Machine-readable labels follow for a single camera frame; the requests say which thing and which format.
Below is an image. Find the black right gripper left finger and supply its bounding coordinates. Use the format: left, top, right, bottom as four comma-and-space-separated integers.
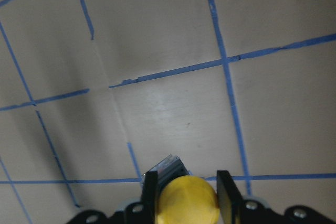
141, 171, 158, 223

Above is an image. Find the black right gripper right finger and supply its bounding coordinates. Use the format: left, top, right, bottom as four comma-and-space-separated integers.
216, 170, 242, 224

